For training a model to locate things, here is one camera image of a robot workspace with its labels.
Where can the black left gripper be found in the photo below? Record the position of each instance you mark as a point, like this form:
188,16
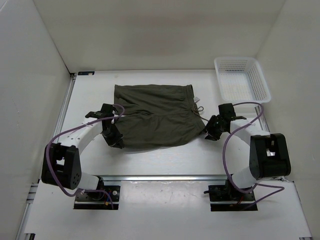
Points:
117,140

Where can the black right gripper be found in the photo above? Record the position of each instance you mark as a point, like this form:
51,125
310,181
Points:
212,134

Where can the olive green shorts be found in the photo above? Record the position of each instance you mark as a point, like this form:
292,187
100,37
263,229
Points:
157,115

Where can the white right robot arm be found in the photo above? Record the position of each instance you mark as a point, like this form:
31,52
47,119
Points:
268,152

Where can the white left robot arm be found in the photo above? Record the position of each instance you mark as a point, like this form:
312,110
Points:
61,163

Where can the white plastic mesh basket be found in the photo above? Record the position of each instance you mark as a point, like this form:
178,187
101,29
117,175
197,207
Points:
241,79

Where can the blue label sticker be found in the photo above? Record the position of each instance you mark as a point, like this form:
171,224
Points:
86,73

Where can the aluminium front rail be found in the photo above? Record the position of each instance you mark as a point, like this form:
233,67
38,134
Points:
162,178

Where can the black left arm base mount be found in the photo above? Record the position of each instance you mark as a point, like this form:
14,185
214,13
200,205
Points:
107,198

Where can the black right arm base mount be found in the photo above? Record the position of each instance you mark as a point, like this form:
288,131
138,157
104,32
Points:
225,198

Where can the aluminium left side rail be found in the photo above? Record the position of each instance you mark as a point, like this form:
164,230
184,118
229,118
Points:
20,234

